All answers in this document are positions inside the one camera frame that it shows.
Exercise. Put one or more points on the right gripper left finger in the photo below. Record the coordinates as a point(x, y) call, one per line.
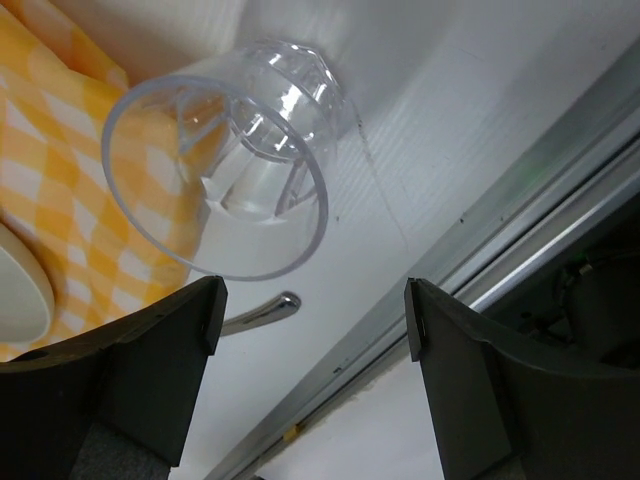
point(115, 402)

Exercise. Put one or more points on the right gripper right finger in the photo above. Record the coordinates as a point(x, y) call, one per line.
point(503, 403)

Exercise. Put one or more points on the cream round plate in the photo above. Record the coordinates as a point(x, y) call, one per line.
point(27, 298)

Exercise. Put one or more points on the silver table knife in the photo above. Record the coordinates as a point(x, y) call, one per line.
point(282, 306)

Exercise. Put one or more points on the clear plastic cup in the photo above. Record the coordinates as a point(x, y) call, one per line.
point(223, 165)

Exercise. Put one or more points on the yellow white checkered cloth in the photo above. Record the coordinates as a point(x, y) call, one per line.
point(57, 87)

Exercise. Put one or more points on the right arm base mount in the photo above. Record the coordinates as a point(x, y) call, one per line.
point(586, 299)

